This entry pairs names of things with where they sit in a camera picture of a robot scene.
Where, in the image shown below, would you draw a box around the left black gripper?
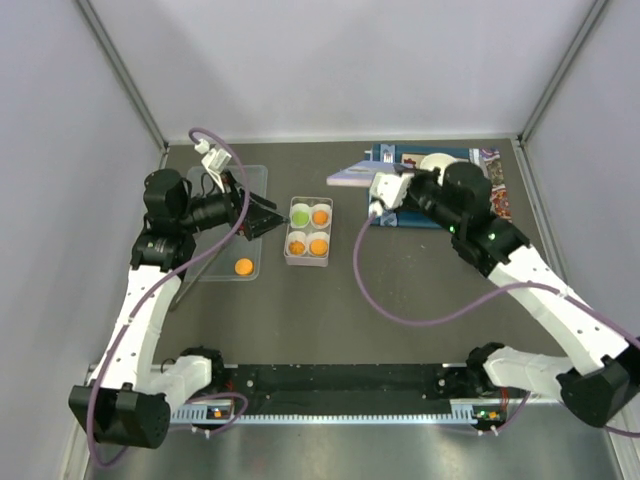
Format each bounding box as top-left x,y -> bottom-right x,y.
178,169 -> 289,240

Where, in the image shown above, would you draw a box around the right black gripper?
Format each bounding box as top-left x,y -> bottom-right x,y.
390,164 -> 462,235

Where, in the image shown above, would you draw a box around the green round cookie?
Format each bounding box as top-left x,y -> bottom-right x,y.
291,211 -> 309,228

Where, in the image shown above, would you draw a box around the orange flower cookie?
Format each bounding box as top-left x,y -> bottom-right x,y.
288,241 -> 306,256

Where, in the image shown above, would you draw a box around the orange round cookie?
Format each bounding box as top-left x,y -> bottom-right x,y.
312,210 -> 329,226

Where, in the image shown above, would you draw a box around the metal tongs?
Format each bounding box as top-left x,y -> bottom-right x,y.
168,252 -> 219,312

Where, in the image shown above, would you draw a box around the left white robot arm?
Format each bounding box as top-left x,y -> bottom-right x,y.
68,167 -> 286,449

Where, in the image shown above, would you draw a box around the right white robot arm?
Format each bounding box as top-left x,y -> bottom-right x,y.
405,162 -> 639,428

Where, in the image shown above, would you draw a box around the blue patterned placemat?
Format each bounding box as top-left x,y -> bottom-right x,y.
367,143 -> 514,231

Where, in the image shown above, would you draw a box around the cream ceramic bowl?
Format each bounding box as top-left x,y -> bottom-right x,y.
419,153 -> 457,173

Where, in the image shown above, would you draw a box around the white cookie box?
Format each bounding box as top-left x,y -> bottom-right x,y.
283,196 -> 333,267

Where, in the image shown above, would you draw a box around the clear plastic cookie tray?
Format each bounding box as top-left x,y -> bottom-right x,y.
184,165 -> 268,282

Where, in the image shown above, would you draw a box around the patterned napkin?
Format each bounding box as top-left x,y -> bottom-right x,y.
472,148 -> 512,221

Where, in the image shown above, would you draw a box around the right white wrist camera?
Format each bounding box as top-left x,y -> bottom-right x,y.
368,172 -> 414,218

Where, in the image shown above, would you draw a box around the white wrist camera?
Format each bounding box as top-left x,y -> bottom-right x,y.
194,139 -> 232,192
368,172 -> 414,218

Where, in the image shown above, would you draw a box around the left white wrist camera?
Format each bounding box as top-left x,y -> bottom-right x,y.
194,139 -> 232,192

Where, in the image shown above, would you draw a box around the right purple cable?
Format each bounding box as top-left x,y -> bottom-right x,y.
353,209 -> 640,436

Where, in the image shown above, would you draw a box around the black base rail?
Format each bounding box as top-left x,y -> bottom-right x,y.
169,362 -> 506,416

